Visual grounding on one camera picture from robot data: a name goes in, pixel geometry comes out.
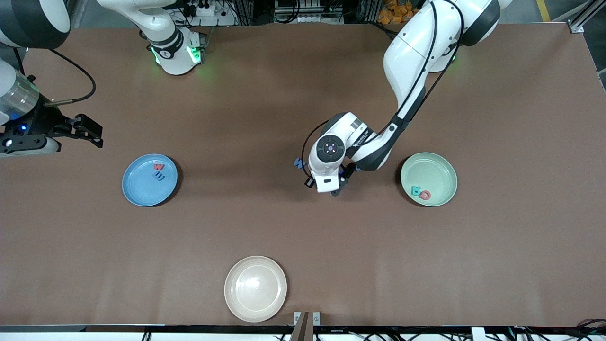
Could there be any blue plate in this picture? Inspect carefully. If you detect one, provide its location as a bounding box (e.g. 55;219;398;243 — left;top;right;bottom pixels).
122;153;178;207

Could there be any green plate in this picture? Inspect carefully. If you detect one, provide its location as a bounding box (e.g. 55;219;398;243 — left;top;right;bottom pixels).
400;152;458;207

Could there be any beige plate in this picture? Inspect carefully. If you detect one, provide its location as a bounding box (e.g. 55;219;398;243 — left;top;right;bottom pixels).
224;256;288;323

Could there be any white power strip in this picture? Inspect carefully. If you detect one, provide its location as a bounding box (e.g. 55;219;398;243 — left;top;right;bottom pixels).
182;0;237;27

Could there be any grey metal equipment rack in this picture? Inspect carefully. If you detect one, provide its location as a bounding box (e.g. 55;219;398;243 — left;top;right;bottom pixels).
275;0;342;24

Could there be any orange snack bag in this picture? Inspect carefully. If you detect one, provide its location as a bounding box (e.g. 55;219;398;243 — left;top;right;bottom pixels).
377;0;423;25

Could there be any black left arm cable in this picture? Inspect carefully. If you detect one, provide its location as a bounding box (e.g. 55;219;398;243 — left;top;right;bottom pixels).
301;0;467;180

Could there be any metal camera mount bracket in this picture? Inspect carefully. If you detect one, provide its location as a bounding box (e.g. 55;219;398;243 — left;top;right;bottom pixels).
294;311;321;341

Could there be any aluminium frame post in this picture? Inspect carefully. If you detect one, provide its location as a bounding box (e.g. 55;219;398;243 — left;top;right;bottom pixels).
568;0;606;34

